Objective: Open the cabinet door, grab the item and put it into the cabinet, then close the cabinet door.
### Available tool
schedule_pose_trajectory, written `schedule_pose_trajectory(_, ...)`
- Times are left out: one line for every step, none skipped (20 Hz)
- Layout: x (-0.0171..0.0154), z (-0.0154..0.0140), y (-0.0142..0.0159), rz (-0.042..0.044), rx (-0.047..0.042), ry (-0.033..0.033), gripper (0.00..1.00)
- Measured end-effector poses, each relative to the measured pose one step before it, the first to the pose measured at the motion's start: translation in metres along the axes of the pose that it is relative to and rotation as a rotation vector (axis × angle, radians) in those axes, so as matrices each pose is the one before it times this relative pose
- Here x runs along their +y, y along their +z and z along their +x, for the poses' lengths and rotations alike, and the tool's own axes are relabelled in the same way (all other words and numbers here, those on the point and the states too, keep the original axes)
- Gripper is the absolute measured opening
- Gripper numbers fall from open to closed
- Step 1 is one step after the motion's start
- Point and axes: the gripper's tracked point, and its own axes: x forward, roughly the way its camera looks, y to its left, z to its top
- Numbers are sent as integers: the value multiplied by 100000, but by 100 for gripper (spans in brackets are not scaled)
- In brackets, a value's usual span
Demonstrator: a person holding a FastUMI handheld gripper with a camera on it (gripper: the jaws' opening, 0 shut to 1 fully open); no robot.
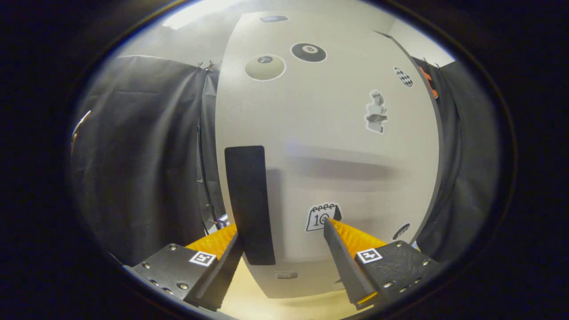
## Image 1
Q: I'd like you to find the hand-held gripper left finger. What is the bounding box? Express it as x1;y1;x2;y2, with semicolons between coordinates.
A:
122;222;244;312

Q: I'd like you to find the grey cabinet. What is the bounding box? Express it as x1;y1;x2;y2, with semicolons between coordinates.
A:
373;30;445;249

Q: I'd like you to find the black door handle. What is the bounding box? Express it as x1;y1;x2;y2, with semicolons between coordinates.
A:
224;145;276;266

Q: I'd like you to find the black backdrop cloth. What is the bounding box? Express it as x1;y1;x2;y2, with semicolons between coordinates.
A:
67;54;501;267

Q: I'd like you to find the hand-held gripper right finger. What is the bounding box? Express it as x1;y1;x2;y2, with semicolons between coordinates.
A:
323;218;441;310

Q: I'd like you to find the white cabinet door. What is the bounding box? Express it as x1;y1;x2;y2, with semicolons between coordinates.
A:
215;11;441;299

